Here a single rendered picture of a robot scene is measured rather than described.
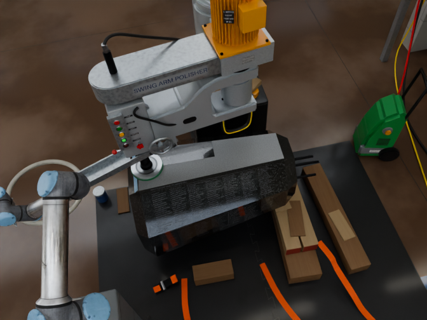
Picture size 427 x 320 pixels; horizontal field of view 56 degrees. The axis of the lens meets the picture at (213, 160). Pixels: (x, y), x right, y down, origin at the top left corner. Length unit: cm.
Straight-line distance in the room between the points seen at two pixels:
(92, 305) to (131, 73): 112
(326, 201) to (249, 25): 187
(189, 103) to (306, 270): 157
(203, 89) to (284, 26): 300
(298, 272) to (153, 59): 186
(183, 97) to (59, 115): 239
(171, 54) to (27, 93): 296
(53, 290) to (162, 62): 118
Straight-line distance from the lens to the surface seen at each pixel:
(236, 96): 237
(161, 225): 273
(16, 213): 243
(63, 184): 190
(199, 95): 223
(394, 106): 355
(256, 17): 196
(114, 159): 268
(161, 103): 231
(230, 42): 209
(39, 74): 504
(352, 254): 326
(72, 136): 423
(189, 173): 267
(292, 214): 316
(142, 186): 268
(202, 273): 309
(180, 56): 211
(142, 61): 212
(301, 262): 313
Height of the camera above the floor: 306
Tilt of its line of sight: 55 degrees down
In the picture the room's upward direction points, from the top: 6 degrees counter-clockwise
